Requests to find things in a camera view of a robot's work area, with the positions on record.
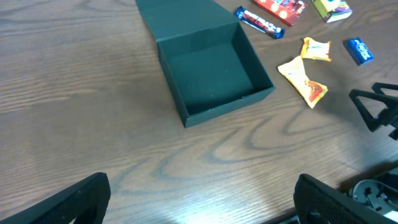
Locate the blue Eclipse mint tin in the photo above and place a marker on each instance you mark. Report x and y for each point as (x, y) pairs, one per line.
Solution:
(358, 50)

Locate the green Pretz box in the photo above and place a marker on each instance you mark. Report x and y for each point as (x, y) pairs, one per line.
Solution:
(332, 10)

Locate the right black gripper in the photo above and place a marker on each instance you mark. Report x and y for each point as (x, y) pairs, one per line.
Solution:
(394, 121)

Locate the Dairy Milk chocolate bar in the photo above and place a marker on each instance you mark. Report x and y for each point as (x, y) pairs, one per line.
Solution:
(259, 23)

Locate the red Hello Panda box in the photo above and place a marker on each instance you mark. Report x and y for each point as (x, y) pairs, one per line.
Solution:
(287, 11)

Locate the black gift box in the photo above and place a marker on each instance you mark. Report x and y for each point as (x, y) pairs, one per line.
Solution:
(208, 61)

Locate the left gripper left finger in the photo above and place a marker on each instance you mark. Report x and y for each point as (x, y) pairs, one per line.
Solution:
(83, 202)

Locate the long yellow Julie's snack packet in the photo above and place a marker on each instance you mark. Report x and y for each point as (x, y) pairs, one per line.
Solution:
(294, 71)

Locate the small yellow lemon snack packet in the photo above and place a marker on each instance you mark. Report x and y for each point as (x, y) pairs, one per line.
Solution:
(315, 50)

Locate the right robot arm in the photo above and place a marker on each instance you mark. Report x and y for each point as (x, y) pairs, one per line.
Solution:
(379, 193)

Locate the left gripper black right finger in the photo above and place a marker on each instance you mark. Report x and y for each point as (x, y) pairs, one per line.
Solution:
(317, 202)

